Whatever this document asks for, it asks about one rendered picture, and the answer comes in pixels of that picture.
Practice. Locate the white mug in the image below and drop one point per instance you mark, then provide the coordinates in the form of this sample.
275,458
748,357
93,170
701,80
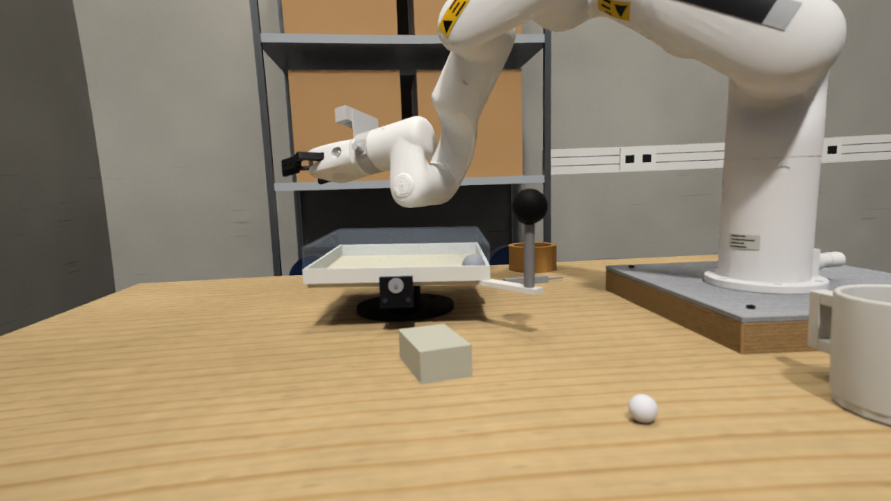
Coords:
860,335

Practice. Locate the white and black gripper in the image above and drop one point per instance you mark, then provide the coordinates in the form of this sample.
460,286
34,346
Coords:
336,162

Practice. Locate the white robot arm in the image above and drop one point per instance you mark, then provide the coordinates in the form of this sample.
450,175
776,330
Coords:
777,55

